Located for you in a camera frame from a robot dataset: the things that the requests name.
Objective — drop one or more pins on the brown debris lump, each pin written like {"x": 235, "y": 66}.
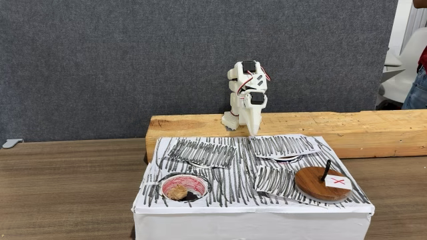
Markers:
{"x": 177, "y": 192}

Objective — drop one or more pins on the striped paper sheet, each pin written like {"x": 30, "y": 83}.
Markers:
{"x": 203, "y": 153}
{"x": 283, "y": 145}
{"x": 277, "y": 181}

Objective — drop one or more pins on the round wooden lid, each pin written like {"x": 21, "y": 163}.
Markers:
{"x": 310, "y": 183}

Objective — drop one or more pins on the red lined cup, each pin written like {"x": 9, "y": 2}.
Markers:
{"x": 190, "y": 182}

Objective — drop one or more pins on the white box with black stripes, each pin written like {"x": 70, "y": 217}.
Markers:
{"x": 240, "y": 220}

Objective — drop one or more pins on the paper label with red cross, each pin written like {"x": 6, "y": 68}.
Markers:
{"x": 338, "y": 182}

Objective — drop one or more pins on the light wooden beam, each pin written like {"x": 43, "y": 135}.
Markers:
{"x": 367, "y": 133}

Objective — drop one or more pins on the grey felt partition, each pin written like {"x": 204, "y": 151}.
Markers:
{"x": 133, "y": 66}

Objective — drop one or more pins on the white chair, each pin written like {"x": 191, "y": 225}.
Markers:
{"x": 400, "y": 83}

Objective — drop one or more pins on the person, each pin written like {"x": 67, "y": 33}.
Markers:
{"x": 418, "y": 93}

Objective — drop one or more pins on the grey partition foot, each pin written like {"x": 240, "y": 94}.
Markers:
{"x": 11, "y": 142}

